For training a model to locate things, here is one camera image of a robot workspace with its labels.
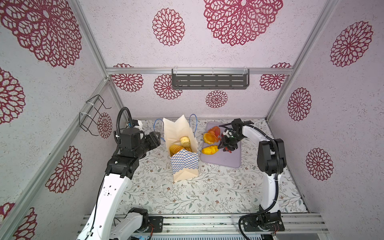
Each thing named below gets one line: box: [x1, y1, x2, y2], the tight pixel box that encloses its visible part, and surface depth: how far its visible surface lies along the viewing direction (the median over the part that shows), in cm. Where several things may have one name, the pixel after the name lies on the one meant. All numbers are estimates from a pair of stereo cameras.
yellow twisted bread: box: [202, 145, 219, 155], surface depth 101 cm
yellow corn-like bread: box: [180, 136, 191, 148], surface depth 97 cm
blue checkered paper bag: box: [162, 114, 199, 182], surface depth 85 cm
